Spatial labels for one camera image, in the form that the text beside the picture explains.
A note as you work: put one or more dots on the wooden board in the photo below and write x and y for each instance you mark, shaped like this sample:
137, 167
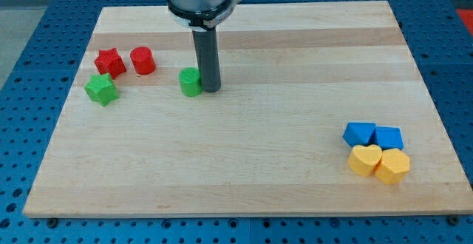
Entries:
269, 143

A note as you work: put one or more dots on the green cylinder block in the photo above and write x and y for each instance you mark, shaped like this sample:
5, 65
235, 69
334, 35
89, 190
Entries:
189, 79

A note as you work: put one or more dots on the red cylinder block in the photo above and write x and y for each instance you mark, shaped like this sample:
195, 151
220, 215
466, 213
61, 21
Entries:
142, 60

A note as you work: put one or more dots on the blue triangular block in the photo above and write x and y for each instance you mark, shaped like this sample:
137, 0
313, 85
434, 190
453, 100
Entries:
358, 133

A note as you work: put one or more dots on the yellow hexagon block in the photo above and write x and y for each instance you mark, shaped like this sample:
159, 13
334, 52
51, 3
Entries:
393, 166

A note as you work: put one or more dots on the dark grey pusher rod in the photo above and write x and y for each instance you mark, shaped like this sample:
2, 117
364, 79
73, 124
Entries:
206, 48

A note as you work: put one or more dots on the red star block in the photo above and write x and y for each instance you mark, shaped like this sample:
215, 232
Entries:
109, 61

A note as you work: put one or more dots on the blue cube block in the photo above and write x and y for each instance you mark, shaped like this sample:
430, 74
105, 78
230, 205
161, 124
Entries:
387, 137

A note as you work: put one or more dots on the green star block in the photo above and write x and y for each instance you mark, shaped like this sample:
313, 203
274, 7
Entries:
101, 89

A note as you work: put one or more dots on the yellow heart block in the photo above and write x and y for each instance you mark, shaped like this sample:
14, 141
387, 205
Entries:
363, 159

